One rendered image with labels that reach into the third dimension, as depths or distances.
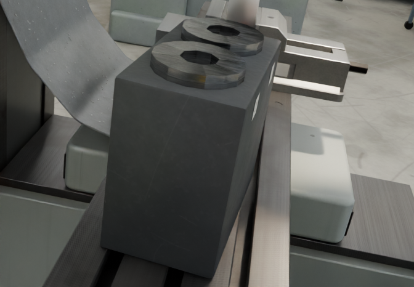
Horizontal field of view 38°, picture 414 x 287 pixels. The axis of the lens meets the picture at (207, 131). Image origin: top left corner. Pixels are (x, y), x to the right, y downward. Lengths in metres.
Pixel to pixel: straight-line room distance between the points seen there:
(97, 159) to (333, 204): 0.40
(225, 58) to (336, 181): 0.53
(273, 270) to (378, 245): 0.48
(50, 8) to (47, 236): 0.40
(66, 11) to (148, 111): 0.63
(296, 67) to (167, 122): 0.57
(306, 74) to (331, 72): 0.04
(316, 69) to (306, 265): 0.34
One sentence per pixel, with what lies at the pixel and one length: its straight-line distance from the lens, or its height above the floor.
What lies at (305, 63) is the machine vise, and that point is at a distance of 1.06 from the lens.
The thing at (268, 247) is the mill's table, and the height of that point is 0.95.
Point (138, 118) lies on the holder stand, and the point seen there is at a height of 1.10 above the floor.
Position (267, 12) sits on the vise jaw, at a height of 1.06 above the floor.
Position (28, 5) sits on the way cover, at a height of 1.04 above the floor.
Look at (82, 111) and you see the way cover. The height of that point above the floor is 0.90.
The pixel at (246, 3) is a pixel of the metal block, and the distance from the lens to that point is 1.06.
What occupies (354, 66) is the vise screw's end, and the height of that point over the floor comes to 0.99.
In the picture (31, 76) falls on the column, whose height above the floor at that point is 0.87.
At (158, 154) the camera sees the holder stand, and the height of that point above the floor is 1.07.
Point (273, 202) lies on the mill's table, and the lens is 0.74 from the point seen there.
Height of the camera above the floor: 1.33
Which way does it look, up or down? 26 degrees down
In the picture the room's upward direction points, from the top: 10 degrees clockwise
